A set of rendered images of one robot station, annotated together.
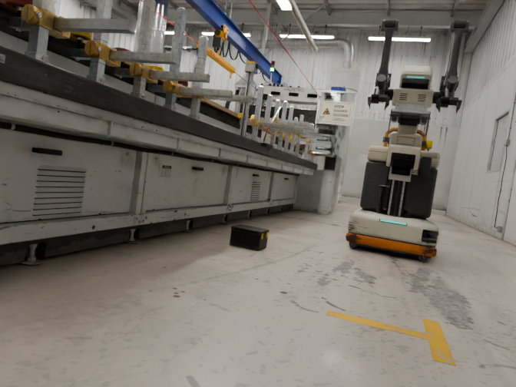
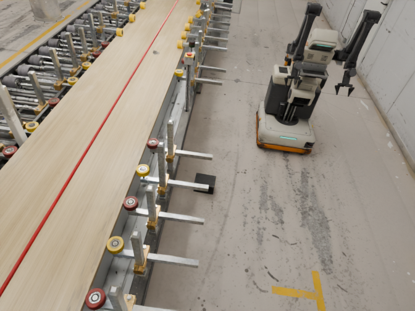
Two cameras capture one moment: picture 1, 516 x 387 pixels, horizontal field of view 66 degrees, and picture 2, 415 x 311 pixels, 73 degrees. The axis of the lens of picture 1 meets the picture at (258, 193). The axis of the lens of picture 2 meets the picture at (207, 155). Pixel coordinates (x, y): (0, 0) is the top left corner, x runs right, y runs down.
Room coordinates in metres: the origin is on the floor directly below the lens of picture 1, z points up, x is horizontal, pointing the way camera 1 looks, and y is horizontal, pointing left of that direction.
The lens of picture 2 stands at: (0.77, 0.54, 2.21)
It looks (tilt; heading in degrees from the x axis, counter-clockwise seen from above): 44 degrees down; 343
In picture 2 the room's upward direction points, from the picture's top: 7 degrees clockwise
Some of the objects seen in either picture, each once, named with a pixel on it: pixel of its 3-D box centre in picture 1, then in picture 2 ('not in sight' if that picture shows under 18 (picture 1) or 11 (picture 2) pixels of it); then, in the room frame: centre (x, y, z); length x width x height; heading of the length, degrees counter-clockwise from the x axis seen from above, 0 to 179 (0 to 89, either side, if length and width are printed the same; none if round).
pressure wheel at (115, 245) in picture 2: (79, 41); (116, 248); (1.50, 0.73, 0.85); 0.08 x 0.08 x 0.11
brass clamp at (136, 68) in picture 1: (143, 73); (153, 216); (1.68, 0.54, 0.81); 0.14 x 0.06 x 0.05; 162
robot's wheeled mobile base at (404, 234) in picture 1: (391, 229); (283, 126); (3.16, -1.09, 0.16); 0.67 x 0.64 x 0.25; 162
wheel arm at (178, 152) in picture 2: (212, 97); (181, 153); (2.15, 0.31, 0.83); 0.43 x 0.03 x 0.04; 72
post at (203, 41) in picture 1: (198, 82); (170, 149); (2.13, 0.39, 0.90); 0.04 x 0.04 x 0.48; 72
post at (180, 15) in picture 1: (175, 60); (162, 173); (1.90, 0.47, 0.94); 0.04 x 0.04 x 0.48; 72
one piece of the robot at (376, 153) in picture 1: (399, 176); (293, 91); (3.25, -1.12, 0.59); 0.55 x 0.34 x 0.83; 72
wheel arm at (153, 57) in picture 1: (122, 57); (155, 258); (1.44, 0.54, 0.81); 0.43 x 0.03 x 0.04; 72
